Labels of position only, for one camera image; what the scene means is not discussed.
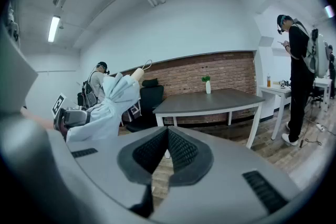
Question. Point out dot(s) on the orange drink bottle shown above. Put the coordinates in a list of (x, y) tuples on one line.
[(268, 81)]

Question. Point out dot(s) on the dark grey table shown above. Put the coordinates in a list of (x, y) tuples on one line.
[(204, 102)]

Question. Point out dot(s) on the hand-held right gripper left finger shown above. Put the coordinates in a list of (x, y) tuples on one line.
[(99, 162)]

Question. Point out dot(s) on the light blue umbrella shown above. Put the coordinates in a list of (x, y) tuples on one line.
[(110, 112)]

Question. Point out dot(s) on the patterned bag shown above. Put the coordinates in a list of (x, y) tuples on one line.
[(134, 112)]

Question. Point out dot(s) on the person's left forearm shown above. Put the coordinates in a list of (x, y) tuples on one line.
[(36, 119)]

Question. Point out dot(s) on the white wall panel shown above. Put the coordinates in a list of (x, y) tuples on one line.
[(266, 41)]

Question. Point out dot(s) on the white vase with green plant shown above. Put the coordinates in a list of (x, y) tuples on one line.
[(208, 87)]

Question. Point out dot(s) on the white power strip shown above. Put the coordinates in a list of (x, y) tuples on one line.
[(320, 126)]

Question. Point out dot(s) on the beige flat box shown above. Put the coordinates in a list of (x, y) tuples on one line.
[(275, 82)]

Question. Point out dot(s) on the black office chair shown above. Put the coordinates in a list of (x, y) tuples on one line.
[(151, 94)]

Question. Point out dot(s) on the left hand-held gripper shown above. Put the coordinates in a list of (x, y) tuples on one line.
[(76, 115)]

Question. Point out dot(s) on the white desk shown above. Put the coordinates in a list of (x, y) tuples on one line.
[(278, 90)]

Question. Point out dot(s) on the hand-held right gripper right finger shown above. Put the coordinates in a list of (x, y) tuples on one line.
[(225, 186)]

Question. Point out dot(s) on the ceiling light tube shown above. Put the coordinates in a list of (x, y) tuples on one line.
[(53, 29), (329, 11)]

